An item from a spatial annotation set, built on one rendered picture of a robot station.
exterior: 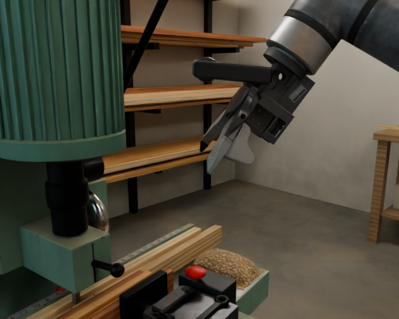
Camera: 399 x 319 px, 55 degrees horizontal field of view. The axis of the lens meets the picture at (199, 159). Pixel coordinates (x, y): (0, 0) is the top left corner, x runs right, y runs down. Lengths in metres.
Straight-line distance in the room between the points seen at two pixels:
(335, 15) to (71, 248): 0.48
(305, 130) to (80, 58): 3.66
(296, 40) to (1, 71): 0.38
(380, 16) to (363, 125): 3.24
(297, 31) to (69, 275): 0.47
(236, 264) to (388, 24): 0.50
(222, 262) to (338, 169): 3.23
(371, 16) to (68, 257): 0.52
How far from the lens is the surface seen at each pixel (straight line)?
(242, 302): 0.77
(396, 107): 3.70
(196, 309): 0.55
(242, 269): 0.80
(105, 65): 0.52
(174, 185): 3.98
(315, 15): 0.59
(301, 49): 0.58
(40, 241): 0.63
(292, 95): 0.60
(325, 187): 4.07
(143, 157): 3.08
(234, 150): 0.55
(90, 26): 0.50
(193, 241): 0.87
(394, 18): 0.59
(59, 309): 0.68
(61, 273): 0.61
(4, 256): 0.68
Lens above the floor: 1.31
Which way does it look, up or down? 13 degrees down
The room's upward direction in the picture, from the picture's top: straight up
